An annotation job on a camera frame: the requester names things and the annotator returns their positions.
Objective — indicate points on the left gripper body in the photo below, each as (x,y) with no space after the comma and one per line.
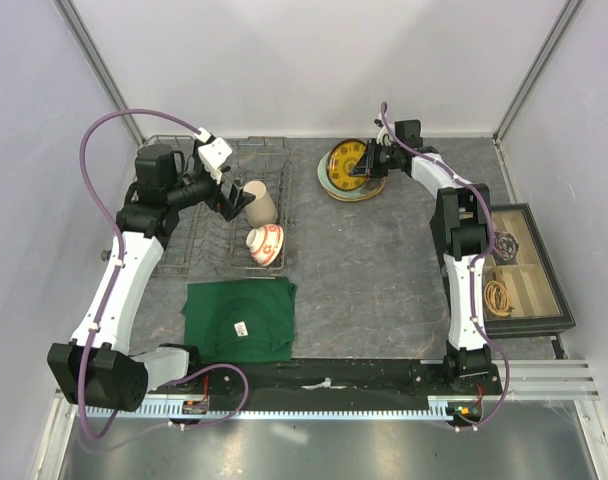
(200,187)

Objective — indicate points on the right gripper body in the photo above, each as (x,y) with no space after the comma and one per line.
(385,160)

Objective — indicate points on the mint green flower plate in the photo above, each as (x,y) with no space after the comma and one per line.
(322,167)

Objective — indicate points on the yellow patterned small plate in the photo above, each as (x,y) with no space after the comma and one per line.
(342,158)

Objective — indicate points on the beige cup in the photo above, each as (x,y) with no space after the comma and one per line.
(262,210)

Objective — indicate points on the cream bird pattern plate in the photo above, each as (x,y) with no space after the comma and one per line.
(369,189)

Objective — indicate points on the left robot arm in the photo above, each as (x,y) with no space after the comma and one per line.
(94,368)

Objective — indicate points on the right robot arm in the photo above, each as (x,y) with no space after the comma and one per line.
(462,232)

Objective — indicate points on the white red pattern bowl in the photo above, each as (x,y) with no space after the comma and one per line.
(265,243)

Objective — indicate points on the folded green cloth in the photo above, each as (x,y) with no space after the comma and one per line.
(241,321)

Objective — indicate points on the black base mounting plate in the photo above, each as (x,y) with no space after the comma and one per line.
(342,384)

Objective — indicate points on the black glass lid box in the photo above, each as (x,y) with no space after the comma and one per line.
(513,291)

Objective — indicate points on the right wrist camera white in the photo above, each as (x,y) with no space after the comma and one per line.
(383,137)

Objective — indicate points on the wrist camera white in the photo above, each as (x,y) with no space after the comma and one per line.
(213,152)
(383,137)

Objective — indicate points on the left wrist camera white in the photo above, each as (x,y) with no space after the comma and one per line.
(213,152)

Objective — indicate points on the grey wire dish rack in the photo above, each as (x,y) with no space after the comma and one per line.
(207,207)

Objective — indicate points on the blue slotted cable duct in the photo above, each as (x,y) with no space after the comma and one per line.
(159,408)

